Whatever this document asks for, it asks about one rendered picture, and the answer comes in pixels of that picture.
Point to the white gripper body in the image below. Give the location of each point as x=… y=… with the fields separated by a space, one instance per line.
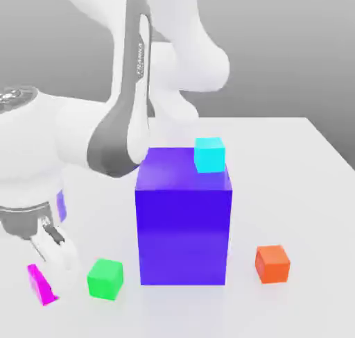
x=62 y=263

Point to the small magenta cube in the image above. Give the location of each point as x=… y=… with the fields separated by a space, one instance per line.
x=41 y=286

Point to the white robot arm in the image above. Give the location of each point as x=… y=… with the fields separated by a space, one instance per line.
x=75 y=127

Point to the small green cube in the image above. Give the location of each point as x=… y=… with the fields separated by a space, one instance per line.
x=104 y=281

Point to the small cyan cube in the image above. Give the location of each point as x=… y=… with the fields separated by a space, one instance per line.
x=209 y=156

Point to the small orange cube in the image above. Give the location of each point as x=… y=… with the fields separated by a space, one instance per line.
x=273 y=265

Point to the large blue box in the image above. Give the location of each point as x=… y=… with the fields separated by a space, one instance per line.
x=183 y=232

